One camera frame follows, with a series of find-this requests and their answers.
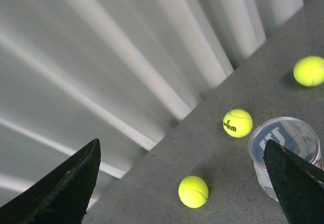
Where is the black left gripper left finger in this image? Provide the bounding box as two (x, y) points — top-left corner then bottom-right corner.
(1, 139), (101, 223)

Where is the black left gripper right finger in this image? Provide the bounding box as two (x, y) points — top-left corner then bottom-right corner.
(264, 140), (323, 223)

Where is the clear Wilson tennis ball can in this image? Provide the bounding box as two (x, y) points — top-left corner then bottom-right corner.
(248, 117), (323, 201)

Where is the yellow Wilson logo tennis ball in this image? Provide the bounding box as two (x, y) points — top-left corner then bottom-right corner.
(223, 109), (253, 138)

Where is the plain yellow tennis ball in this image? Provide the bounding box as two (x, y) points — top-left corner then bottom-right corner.
(178, 175), (209, 208)

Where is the rightmost yellow tennis ball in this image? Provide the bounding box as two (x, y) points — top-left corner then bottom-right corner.
(293, 56), (323, 87)

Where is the white pleated curtain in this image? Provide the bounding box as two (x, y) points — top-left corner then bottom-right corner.
(1, 0), (305, 204)

